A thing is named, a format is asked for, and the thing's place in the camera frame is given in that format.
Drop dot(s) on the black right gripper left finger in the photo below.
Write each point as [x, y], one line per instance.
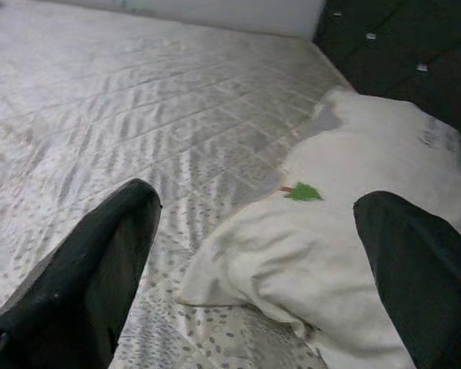
[69, 300]

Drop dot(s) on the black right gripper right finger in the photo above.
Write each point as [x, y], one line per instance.
[426, 292]

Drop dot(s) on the white pillow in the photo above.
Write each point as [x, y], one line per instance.
[330, 250]

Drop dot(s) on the grey quilted mattress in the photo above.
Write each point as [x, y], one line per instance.
[138, 115]

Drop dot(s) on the dark tufted headboard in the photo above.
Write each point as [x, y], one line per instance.
[407, 46]

